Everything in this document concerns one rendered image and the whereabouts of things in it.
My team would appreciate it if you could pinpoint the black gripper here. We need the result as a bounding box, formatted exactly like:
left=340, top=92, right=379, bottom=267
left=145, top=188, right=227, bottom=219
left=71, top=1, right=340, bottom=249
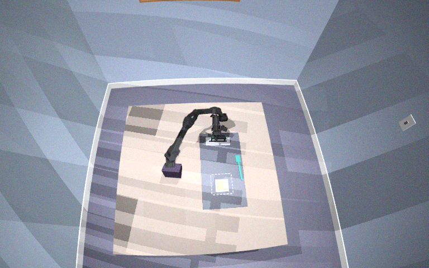
left=212, top=123, right=221, bottom=142

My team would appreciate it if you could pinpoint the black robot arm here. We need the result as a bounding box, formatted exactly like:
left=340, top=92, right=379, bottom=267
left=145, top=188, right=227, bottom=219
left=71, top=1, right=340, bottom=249
left=164, top=106, right=228, bottom=168

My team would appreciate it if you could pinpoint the white square tile with dark blue centre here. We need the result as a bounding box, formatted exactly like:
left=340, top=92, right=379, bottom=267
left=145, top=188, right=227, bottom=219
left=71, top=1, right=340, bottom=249
left=215, top=179, right=228, bottom=192

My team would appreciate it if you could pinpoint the teal flat bar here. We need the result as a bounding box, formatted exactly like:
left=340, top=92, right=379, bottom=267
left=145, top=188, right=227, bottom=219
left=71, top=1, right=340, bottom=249
left=235, top=155, right=243, bottom=180

